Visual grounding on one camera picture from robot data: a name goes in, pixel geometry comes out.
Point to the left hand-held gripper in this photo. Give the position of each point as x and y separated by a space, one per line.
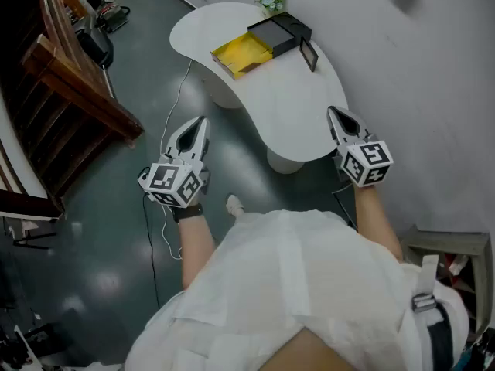
166 180

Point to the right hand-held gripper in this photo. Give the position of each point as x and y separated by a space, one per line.
369 162

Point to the white curved table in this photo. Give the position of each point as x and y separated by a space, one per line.
286 103

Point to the yellow box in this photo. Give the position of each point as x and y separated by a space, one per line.
241 54

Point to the person's right forearm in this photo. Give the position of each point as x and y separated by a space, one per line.
373 215

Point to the person's left forearm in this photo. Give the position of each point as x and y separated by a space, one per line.
195 246

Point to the black wristband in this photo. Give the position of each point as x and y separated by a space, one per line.
187 212

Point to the person's white shoe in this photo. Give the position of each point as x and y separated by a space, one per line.
234 205

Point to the black bag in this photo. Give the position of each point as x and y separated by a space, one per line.
94 48

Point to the wooden bench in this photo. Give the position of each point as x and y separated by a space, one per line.
65 91

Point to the black cart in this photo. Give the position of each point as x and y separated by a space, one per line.
113 18

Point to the potted flowers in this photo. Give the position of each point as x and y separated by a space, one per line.
270 1

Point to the grey shelf unit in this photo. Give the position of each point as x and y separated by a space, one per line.
448 242

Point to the person's white clothing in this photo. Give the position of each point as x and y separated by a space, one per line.
294 276

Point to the person's chest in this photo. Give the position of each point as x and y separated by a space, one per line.
301 352

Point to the black picture frame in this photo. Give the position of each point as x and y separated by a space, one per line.
308 54

